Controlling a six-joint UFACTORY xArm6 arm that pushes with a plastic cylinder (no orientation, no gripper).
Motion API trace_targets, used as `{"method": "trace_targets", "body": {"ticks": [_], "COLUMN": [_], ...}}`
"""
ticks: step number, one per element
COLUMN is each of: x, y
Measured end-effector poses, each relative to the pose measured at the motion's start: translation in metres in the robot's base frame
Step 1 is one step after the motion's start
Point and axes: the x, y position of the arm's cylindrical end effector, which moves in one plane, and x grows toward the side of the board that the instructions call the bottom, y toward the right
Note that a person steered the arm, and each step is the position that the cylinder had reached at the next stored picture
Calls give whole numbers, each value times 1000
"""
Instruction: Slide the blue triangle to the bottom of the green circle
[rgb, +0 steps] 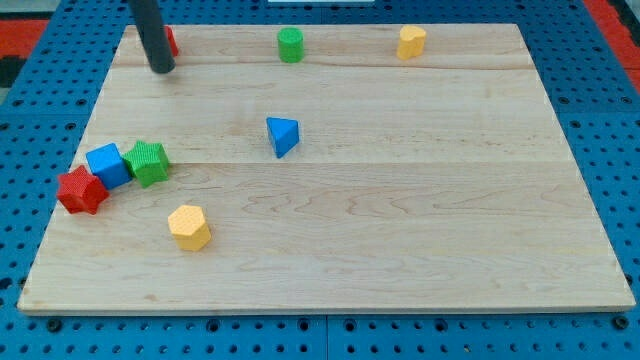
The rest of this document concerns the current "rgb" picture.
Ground blue triangle block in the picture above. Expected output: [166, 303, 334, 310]
[266, 117, 299, 158]

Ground wooden board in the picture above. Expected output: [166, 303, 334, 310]
[18, 24, 635, 316]

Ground yellow hexagon block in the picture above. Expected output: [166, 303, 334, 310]
[168, 205, 212, 252]

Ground green cylinder block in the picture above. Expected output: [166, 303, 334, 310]
[277, 27, 304, 63]

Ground yellow heart block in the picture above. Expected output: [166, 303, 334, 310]
[396, 25, 427, 60]

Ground green star block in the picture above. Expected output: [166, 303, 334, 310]
[122, 140, 169, 188]

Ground red block behind rod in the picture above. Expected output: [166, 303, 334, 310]
[164, 25, 179, 57]

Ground blue cube block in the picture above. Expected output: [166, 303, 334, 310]
[86, 143, 132, 190]

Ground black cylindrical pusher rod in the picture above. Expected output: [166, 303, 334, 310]
[127, 0, 175, 74]

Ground red star block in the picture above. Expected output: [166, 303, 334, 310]
[56, 165, 110, 215]

